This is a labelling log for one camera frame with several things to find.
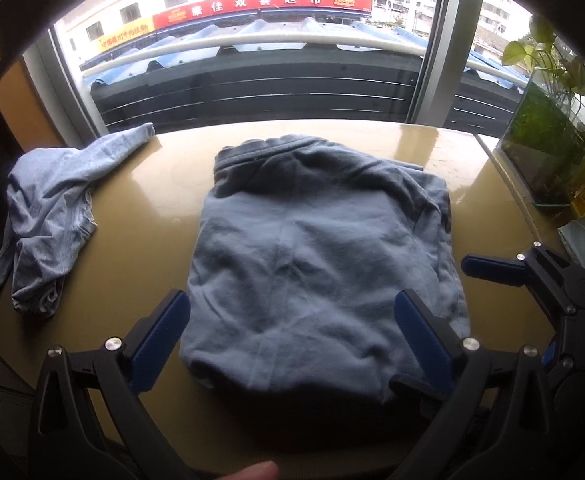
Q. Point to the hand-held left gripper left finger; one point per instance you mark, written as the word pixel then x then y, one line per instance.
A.
pixel 160 345

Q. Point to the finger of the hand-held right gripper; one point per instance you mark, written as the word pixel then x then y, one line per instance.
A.
pixel 492 267
pixel 548 355

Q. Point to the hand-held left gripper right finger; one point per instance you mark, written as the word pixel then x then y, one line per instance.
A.
pixel 422 345

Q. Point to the grey-blue pants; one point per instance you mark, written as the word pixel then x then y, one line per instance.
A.
pixel 322 270

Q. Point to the light grey-blue shirt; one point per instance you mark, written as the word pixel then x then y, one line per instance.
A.
pixel 47 200

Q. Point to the person's left hand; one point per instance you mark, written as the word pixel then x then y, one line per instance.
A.
pixel 257 472

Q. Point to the white cloth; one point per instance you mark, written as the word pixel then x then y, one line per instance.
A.
pixel 577 235

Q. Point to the yellow box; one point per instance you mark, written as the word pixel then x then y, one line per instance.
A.
pixel 583 200

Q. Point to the glass aquarium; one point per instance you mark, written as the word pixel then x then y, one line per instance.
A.
pixel 547 150

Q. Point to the green pothos plant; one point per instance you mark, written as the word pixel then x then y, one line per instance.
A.
pixel 572 67

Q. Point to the dark balcony fence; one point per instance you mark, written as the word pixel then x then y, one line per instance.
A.
pixel 272 95

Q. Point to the yellow shop sign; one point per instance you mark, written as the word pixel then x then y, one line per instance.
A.
pixel 122 37

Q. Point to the white balcony railing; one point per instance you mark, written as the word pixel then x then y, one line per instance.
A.
pixel 282 37

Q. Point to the blue corrugated roof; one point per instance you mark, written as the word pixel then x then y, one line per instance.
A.
pixel 257 27

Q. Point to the red shop sign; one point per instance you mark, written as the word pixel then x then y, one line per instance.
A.
pixel 252 5

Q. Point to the window frame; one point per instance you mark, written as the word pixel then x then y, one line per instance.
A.
pixel 442 50

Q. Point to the wooden wall panel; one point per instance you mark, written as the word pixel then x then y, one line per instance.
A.
pixel 17 100

